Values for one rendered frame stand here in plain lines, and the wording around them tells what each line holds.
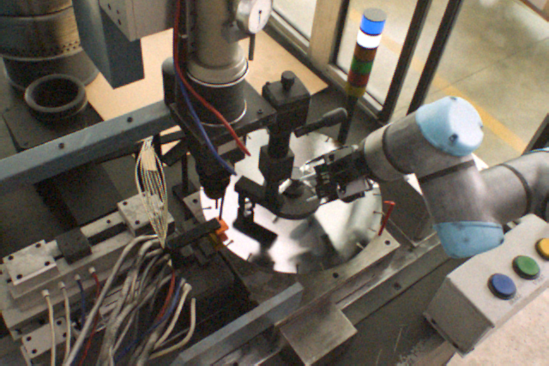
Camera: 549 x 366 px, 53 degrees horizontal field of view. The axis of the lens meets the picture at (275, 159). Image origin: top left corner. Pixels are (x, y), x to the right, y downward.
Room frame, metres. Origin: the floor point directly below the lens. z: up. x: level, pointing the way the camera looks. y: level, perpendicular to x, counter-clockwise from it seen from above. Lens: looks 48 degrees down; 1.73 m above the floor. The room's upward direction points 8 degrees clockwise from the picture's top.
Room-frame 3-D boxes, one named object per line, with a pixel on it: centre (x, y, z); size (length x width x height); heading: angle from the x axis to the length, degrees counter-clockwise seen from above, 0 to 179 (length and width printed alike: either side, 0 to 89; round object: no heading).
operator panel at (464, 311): (0.58, -0.47, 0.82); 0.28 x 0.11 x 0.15; 132
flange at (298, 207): (0.63, -0.04, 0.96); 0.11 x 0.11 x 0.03
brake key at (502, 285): (0.52, -0.43, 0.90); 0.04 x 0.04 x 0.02
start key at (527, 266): (0.57, -0.48, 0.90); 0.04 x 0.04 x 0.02
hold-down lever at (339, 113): (0.56, -0.04, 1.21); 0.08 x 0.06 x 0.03; 132
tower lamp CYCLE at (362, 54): (0.91, -0.15, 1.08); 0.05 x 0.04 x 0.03; 42
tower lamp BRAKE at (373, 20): (0.91, -0.15, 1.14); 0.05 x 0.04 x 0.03; 42
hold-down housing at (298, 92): (0.56, 0.00, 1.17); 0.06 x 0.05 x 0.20; 123
